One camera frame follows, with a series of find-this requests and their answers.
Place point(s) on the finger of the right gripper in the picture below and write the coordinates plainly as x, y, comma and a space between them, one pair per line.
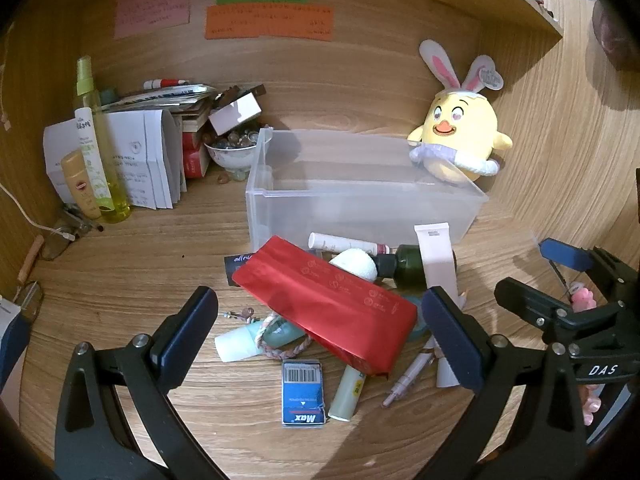
572, 257
530, 305

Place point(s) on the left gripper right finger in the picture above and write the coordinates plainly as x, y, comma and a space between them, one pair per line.
490, 366

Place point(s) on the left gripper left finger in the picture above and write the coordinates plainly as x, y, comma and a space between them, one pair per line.
93, 439

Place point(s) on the white pen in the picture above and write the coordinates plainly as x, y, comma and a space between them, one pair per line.
422, 360

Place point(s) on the blue tape roll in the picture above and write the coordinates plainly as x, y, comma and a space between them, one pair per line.
420, 328

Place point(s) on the dark green bottle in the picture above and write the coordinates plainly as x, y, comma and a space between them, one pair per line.
404, 267

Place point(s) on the light blue cream tube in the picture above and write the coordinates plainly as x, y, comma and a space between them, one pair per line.
239, 344

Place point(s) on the pale green tube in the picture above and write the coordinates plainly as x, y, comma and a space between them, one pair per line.
343, 405

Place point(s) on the red foil pouch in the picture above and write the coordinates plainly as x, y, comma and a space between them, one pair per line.
363, 324

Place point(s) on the blue Max staple box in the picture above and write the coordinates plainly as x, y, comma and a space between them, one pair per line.
302, 394

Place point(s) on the white tube red cap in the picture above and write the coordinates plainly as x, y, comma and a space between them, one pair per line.
337, 244

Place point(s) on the white gauze roll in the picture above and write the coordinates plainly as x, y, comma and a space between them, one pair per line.
356, 262

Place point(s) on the person's right hand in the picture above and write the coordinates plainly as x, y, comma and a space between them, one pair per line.
591, 402

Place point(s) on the yellow chick plush toy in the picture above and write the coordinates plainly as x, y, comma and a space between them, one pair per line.
460, 129

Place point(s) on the eyeglasses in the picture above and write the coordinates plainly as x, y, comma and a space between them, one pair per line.
70, 227

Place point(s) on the clear plastic storage bin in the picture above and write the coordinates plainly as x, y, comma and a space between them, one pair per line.
361, 186

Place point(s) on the beige cosmetic tube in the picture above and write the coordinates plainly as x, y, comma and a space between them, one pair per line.
78, 182

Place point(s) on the red boxes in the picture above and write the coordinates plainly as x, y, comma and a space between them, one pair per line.
195, 155

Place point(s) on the yellow spray bottle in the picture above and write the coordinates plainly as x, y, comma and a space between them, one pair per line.
96, 147

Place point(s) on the white paper boxes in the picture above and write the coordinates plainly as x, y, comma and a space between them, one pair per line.
147, 154

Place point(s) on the white bowl of marbles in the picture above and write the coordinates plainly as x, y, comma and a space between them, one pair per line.
236, 162

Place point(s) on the small white box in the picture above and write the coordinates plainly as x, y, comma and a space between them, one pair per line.
236, 113

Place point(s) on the stack of books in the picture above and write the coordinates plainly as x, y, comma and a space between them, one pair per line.
190, 103

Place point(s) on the red white marker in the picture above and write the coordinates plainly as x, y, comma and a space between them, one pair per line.
154, 84

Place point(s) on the orange sticky note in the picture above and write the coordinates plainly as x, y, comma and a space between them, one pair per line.
264, 19

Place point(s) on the pink sticky note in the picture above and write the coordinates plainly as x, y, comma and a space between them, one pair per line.
134, 17

